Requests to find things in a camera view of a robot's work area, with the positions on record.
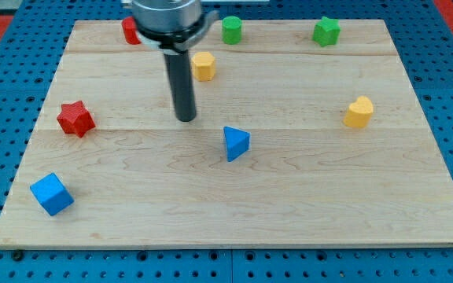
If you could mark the yellow hexagon block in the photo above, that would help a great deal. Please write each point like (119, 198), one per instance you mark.
(203, 66)

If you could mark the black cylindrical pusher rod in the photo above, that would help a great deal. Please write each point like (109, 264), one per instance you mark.
(181, 84)

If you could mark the blue triangle block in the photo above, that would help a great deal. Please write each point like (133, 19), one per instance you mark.
(236, 141)

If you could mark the green star block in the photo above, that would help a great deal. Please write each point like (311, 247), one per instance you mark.
(326, 31)

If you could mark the red cylinder block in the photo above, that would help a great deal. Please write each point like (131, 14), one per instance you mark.
(130, 31)

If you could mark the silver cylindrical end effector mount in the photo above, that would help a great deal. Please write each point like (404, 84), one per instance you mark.
(170, 26)

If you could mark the green cylinder block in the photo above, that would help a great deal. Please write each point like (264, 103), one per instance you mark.
(231, 30)

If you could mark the yellow heart block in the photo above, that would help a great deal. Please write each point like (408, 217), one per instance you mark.
(359, 112)

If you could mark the blue cube block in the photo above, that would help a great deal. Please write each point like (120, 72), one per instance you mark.
(51, 194)

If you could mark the light wooden board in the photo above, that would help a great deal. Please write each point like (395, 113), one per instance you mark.
(141, 179)

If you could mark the red star block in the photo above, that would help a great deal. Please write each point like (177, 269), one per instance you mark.
(75, 118)

